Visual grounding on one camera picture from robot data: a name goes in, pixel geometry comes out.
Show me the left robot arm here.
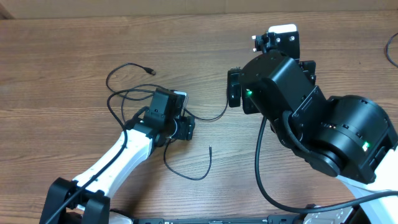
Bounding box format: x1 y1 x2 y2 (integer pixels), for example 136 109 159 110
40 88 195 223

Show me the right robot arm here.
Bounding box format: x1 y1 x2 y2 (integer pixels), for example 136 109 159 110
227 50 397 223

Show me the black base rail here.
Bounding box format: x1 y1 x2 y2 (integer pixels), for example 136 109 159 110
108 205 355 224

